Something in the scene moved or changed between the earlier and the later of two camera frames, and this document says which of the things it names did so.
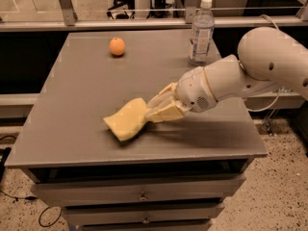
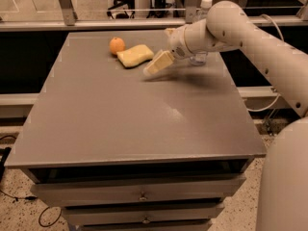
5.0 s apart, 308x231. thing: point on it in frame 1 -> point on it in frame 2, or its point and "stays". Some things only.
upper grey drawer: [138, 191] stays
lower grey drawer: [142, 214] stays
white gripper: [192, 89] -> [176, 43]
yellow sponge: [130, 121] -> [135, 56]
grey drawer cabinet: [169, 175] stays
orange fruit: [116, 46] stays
